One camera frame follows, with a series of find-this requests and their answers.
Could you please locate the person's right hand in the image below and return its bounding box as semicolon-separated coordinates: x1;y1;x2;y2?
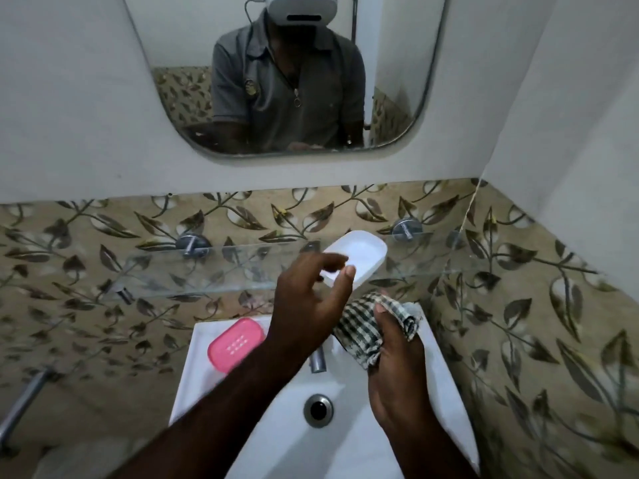
367;303;440;440

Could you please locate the person's left hand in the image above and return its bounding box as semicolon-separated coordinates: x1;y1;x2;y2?
264;251;356;367

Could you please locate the glass shelf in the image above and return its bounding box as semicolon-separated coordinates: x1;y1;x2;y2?
99;234;480;303

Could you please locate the checkered cleaning cloth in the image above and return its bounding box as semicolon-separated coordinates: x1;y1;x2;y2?
331;291;423;371

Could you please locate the pink soap dish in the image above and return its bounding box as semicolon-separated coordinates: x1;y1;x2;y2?
207;317;266;375

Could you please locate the white soap dish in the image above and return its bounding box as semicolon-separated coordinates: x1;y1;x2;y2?
319;230;388;290

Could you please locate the person's left forearm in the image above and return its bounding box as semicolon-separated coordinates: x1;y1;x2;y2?
107;343;306;479

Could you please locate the white sink basin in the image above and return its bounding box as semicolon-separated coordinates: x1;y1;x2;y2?
168;301;481;479

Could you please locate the metal sink drain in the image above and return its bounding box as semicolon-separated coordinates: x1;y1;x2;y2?
303;393;334;428

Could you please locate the rounded wall mirror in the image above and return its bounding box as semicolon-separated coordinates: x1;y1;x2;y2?
122;0;453;160

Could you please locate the chrome wall tap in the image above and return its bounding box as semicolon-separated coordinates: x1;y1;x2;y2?
0;366;56;457

